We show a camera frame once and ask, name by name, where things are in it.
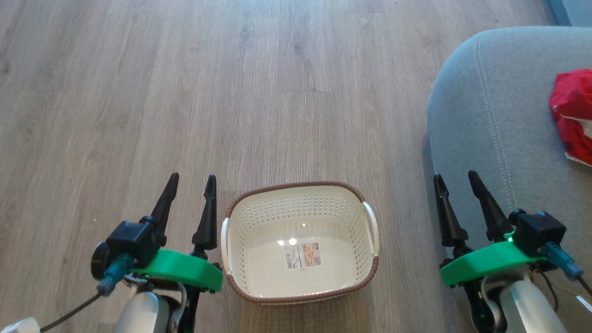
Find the grey fabric sofa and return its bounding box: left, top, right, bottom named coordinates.
left=426, top=26, right=592, bottom=333

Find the right camera cable teal plug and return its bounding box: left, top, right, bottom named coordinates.
left=540, top=242, right=592, bottom=296

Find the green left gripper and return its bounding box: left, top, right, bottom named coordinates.
left=130, top=173, right=224, bottom=293

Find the left camera cable teal plug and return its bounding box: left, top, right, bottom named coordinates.
left=41, top=253, right=135, bottom=333

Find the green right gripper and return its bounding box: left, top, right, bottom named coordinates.
left=433, top=170, right=547, bottom=288

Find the cream laundry basket brown rim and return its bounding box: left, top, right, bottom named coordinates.
left=221, top=181, right=380, bottom=305

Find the camera cable teal plug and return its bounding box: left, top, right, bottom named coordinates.
left=540, top=242, right=592, bottom=296
left=41, top=253, right=135, bottom=333

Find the paper label sticker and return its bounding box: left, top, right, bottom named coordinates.
left=284, top=242, right=322, bottom=271

